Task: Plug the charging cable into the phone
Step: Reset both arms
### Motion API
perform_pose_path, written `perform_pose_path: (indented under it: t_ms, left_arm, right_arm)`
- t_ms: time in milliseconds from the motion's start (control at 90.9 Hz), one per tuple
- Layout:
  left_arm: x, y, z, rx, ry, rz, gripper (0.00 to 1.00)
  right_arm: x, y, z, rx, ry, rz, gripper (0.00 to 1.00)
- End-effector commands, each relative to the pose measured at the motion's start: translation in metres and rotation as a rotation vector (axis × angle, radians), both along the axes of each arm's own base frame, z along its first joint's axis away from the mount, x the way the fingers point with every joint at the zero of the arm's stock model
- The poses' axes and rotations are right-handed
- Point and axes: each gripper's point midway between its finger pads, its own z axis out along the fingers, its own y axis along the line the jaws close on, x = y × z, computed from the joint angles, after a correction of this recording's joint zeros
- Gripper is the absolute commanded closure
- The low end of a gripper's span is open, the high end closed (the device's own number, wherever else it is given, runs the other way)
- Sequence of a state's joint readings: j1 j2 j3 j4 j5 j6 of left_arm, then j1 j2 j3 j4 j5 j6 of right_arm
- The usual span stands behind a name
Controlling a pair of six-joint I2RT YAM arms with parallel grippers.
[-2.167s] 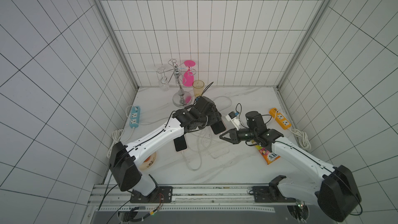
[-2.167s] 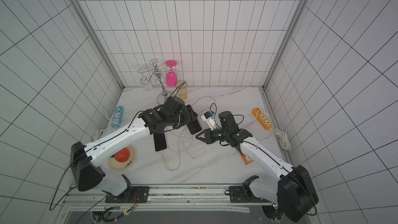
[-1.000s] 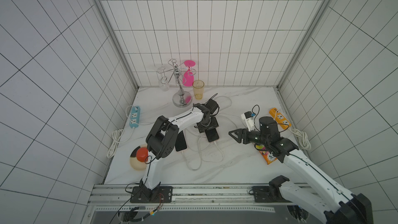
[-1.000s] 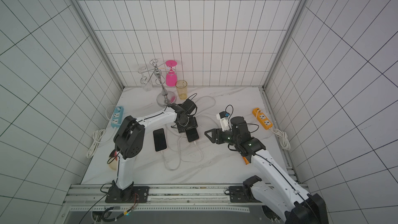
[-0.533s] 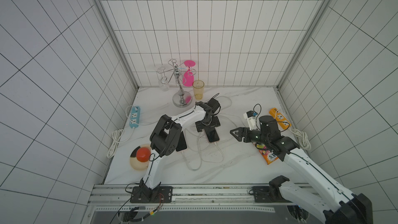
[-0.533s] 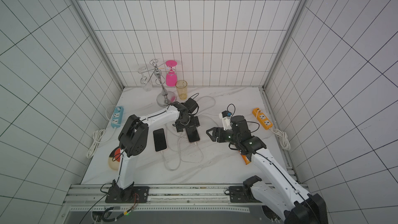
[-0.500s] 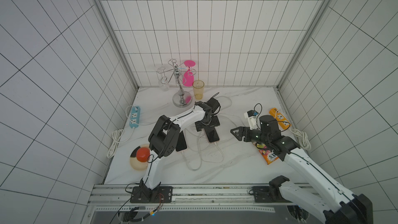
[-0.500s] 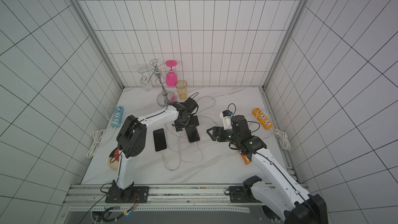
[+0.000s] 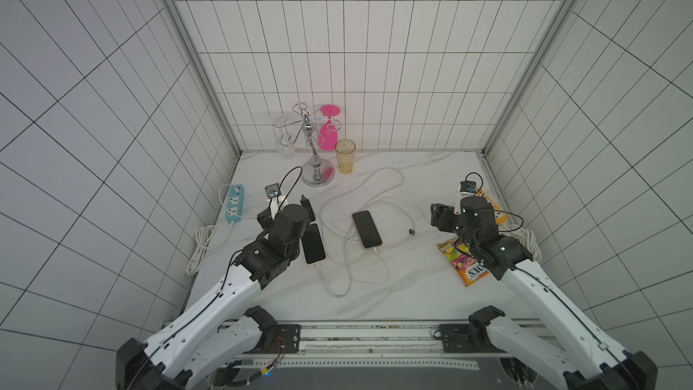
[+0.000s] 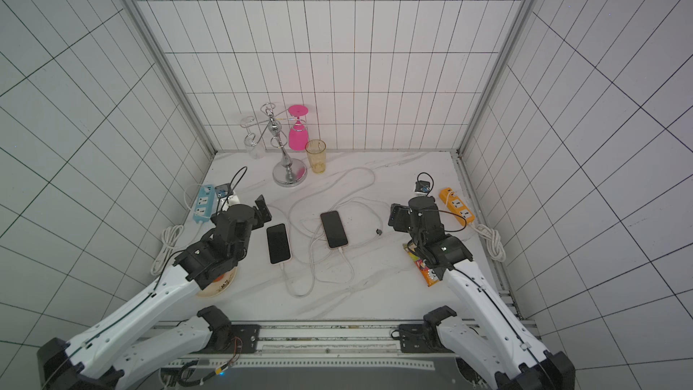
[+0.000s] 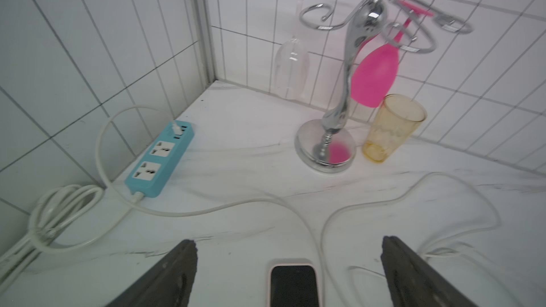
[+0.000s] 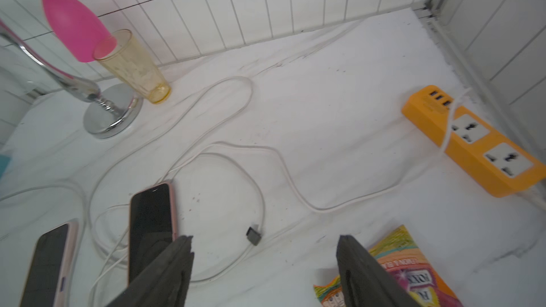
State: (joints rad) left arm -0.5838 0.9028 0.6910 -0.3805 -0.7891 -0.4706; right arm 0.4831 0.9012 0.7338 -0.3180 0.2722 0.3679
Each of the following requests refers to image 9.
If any orange power strip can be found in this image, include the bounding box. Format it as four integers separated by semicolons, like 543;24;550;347
476;189;508;227

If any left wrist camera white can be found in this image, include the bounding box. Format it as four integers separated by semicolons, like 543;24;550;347
265;182;284;220

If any metal base rail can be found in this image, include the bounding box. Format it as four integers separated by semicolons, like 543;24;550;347
216;320;521;374

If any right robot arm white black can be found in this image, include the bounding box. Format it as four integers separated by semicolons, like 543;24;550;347
431;196;658;389

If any blue strip coiled white cord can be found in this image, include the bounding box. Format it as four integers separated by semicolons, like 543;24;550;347
186;183;236;277

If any silver glass holder stand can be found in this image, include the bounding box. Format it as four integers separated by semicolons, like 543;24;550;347
292;102;335;188

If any pink wine glass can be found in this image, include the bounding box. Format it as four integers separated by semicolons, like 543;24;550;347
319;105;342;152

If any black phone pink case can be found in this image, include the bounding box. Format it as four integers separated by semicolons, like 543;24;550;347
301;224;327;265

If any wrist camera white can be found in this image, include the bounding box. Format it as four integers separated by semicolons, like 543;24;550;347
265;182;284;220
458;180;479;200

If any orange strip coiled white cord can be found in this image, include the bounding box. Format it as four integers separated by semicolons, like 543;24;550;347
508;224;542;262

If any blue power strip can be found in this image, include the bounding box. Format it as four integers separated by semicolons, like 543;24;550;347
225;184;245;223

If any clear wine glass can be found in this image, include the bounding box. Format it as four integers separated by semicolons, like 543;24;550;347
273;115;294;159

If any candy snack bag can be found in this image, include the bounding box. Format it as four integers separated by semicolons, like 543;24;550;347
437;239;489;287

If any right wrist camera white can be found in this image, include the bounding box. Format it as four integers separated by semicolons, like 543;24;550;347
458;180;479;200

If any white charging cable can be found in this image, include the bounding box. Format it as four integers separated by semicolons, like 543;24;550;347
310;166;418;298

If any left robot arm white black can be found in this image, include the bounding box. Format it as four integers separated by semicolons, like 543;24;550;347
115;198;316;389

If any amber plastic cup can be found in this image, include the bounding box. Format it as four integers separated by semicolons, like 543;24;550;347
335;139;357;174

